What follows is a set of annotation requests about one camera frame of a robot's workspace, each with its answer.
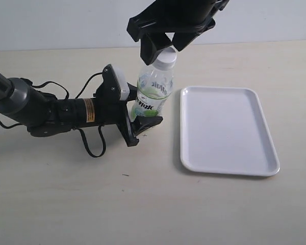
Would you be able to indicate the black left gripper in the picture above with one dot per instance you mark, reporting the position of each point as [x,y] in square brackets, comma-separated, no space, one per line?
[116,113]

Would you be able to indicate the clear plastic water bottle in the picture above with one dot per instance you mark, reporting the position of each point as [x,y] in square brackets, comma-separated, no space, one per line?
[154,86]

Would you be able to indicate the white plastic tray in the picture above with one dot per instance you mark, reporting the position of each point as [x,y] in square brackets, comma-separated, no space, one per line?
[223,130]

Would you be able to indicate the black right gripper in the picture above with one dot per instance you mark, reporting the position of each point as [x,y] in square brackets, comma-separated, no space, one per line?
[186,19]

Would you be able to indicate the white bottle cap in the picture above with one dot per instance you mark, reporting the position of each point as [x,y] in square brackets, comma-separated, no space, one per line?
[166,59]

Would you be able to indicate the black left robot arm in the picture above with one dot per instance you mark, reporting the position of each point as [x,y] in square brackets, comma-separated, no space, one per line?
[45,115]

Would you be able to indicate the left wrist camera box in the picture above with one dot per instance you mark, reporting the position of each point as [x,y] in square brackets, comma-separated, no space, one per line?
[115,86]

